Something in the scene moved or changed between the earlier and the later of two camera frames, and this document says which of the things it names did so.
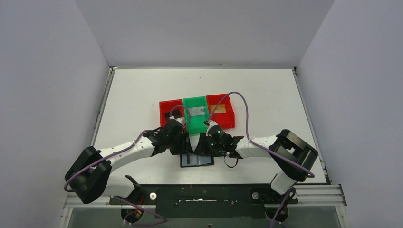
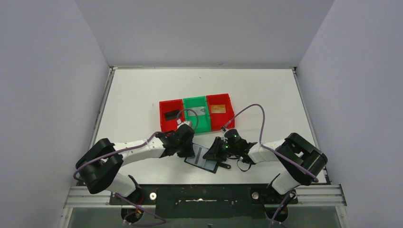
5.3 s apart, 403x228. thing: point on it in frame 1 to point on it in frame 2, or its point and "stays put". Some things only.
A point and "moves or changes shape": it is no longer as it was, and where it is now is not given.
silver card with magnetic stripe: (197, 111) stays put
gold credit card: (220, 109) stays put
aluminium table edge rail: (111, 72) stays put
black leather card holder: (187, 160) moves or changes shape
